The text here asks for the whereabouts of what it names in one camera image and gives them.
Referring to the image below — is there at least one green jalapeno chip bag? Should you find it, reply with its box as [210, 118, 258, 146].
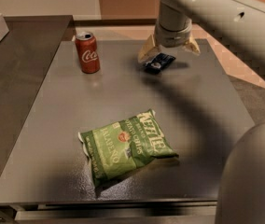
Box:
[78, 109, 178, 188]

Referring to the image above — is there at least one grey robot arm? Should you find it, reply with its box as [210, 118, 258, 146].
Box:
[138, 0, 265, 224]

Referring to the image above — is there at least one red coca-cola can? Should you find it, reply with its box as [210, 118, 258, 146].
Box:
[75, 31, 100, 74]

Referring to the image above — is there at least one dark side counter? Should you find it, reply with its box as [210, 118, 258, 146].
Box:
[0, 15, 73, 175]

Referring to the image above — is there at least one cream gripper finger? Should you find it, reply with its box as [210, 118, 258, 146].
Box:
[138, 35, 160, 63]
[183, 36, 201, 54]

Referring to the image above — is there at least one blue rxbar blueberry wrapper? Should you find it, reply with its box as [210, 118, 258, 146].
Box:
[144, 53, 175, 75]

